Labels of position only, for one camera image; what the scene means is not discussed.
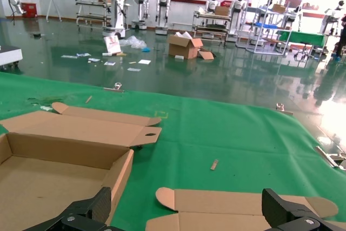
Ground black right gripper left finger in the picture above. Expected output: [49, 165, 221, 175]
[24, 187, 114, 231]

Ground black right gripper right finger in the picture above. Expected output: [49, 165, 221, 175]
[261, 188, 346, 231]

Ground cardboard box with round hole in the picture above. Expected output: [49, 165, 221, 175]
[0, 102, 162, 226]

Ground open brown cardboard box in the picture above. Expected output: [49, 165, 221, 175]
[145, 187, 339, 231]

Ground small brown cardboard box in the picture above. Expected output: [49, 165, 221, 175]
[215, 5, 230, 16]
[271, 3, 287, 14]

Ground red box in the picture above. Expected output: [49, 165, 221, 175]
[21, 2, 38, 18]

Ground silver metal clamp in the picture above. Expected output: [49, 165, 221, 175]
[315, 145, 346, 169]

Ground green table cloth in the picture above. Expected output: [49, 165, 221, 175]
[0, 71, 346, 231]

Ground torn plastic tape scraps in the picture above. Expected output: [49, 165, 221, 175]
[26, 94, 68, 111]

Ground black wheeled stool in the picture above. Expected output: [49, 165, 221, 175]
[294, 42, 314, 61]

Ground white red paper bag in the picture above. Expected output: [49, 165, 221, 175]
[104, 35, 122, 55]

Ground crumpled clear plastic bag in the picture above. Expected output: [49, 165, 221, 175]
[118, 35, 148, 49]

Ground white wheeled machine base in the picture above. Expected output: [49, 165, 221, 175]
[0, 45, 24, 69]

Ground green covered table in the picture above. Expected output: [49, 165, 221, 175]
[278, 30, 328, 53]

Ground large open cardboard carton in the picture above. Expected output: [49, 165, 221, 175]
[168, 32, 217, 61]

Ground person in dark clothes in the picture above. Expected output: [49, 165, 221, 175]
[335, 14, 346, 60]

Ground white tube shelf cart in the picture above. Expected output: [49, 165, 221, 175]
[192, 9, 232, 44]
[75, 0, 114, 30]

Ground leaning white humanoid robot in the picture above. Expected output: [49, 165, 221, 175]
[91, 0, 128, 38]

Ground white tripod screen stand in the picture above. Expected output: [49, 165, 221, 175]
[45, 0, 63, 22]

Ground tall white frame rack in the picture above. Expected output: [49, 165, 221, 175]
[236, 5, 294, 56]

